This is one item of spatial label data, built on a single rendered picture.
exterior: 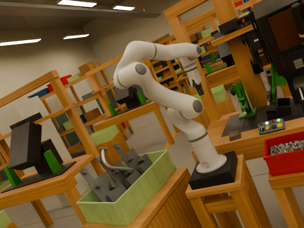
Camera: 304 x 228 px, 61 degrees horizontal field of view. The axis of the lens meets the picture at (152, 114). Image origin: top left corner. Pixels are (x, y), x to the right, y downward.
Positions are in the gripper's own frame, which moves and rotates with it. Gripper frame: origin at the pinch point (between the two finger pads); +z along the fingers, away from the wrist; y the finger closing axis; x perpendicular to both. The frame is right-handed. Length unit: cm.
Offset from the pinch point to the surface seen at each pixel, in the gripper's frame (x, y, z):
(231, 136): 5.0, -8.2, 37.1
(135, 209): -52, 45, 47
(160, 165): -45, 9, 39
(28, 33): -728, -580, -315
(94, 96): -405, -377, -11
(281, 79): 43, -29, 15
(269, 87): 34, -42, 22
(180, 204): -38, 19, 66
